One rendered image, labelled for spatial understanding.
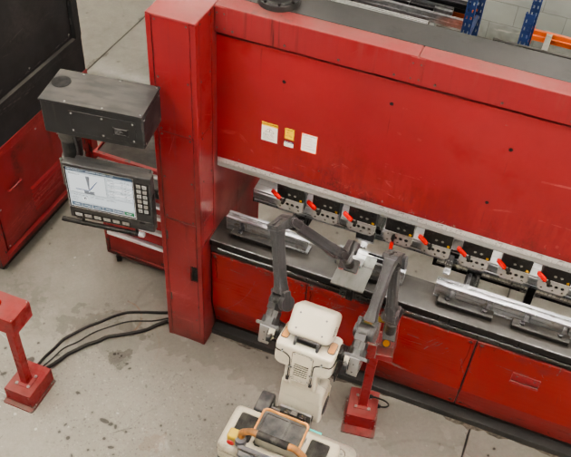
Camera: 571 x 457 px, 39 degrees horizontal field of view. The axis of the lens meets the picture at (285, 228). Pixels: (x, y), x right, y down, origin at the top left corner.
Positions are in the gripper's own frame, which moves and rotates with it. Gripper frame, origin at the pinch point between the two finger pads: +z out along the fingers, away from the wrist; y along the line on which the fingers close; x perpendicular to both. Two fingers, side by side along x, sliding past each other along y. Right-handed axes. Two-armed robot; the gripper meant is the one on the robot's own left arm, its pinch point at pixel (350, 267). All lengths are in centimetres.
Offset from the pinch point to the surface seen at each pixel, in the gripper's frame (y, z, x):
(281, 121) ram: 48, -51, -49
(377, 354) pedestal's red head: -25.6, 22.3, 35.0
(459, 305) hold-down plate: -58, 22, -4
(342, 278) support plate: 2.9, 4.8, 5.8
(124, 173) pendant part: 107, -65, 4
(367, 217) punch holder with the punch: -1.3, -11.4, -25.9
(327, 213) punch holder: 19.9, -7.0, -22.7
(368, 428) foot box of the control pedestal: -29, 81, 71
